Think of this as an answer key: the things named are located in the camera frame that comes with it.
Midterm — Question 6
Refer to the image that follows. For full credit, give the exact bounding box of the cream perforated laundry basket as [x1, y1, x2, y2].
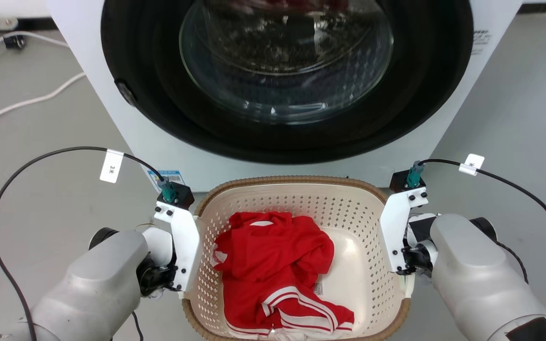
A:
[181, 176, 411, 341]

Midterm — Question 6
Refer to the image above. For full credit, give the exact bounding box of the red garment with white stripes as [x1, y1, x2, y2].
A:
[212, 211, 355, 340]

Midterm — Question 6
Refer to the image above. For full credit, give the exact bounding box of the grey printed washer label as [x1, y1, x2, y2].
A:
[469, 29, 492, 57]

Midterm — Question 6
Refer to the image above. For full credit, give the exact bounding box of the white cable tag with print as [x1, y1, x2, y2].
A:
[100, 149, 125, 184]

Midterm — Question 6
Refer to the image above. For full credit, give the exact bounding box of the small white cable tag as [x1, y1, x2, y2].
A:
[458, 153, 485, 177]

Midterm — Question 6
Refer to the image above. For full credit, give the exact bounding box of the black plug on floor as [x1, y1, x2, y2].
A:
[3, 34, 27, 51]

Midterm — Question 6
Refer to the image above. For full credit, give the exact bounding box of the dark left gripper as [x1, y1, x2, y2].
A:
[137, 255, 182, 297]

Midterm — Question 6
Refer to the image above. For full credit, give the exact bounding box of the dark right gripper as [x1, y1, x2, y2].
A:
[402, 243, 436, 277]

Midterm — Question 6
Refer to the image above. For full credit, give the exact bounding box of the black round washer door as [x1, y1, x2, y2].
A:
[100, 0, 474, 165]

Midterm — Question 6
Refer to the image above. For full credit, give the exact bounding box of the blue white washer sticker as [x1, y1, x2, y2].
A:
[146, 169, 186, 193]

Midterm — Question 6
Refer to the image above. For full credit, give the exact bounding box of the white front-load washing machine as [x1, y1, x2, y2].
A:
[47, 0, 524, 193]

